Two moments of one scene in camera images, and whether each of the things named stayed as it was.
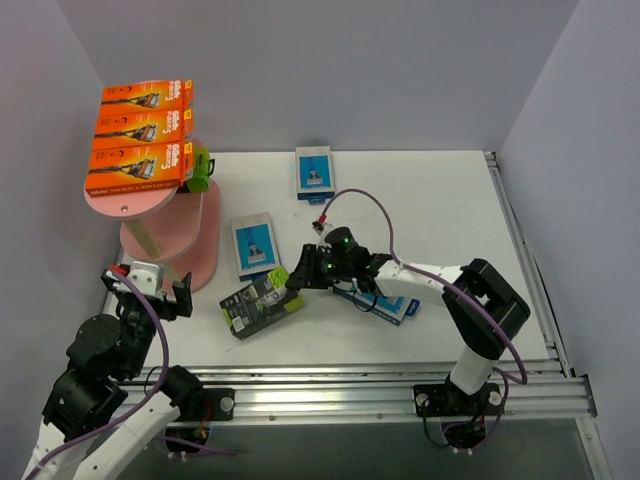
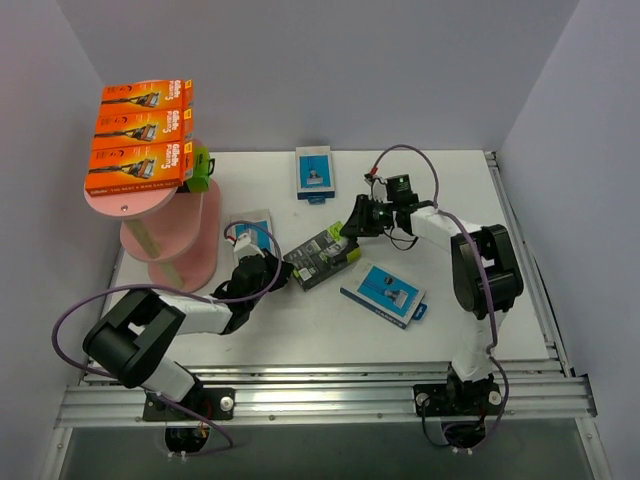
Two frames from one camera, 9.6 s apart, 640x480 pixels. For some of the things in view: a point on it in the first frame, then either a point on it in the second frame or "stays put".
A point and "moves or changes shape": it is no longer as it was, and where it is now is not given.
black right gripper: (310, 267) → (370, 215)
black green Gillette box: (260, 303) moves or changes shape
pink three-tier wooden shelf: (176, 231) stays put
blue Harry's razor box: (255, 246) stays put
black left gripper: (151, 299) → (270, 267)
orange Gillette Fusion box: (143, 128) stays put
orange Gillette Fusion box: (130, 168) stays put
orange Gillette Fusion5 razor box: (158, 95) stays put
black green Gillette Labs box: (202, 170) stays put
